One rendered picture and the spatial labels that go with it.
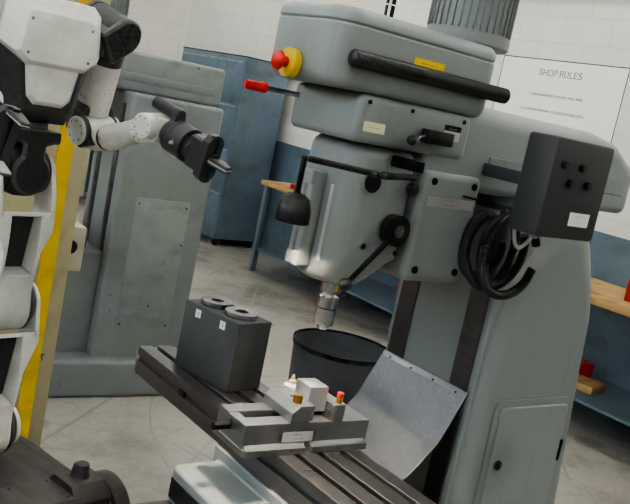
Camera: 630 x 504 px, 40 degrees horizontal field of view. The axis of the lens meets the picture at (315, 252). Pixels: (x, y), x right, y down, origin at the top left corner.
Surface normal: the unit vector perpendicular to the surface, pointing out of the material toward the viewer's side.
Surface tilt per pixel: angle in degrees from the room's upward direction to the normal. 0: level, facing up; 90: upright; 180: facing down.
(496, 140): 90
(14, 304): 86
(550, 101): 90
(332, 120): 90
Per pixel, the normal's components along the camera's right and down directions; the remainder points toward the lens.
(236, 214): 0.58, 0.26
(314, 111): -0.79, -0.06
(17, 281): 0.69, 0.43
